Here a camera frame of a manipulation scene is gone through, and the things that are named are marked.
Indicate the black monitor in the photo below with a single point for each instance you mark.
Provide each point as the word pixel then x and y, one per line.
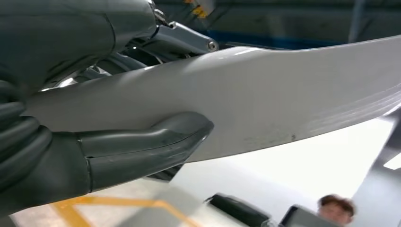
pixel 238 210

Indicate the stainless steel workbench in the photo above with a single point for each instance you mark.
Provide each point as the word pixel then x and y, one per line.
pixel 282 175

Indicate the person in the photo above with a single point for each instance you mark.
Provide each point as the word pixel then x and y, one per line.
pixel 336 210

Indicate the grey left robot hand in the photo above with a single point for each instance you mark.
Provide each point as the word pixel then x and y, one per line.
pixel 62 37

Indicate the grey laptop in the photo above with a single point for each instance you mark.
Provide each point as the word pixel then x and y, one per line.
pixel 300 219

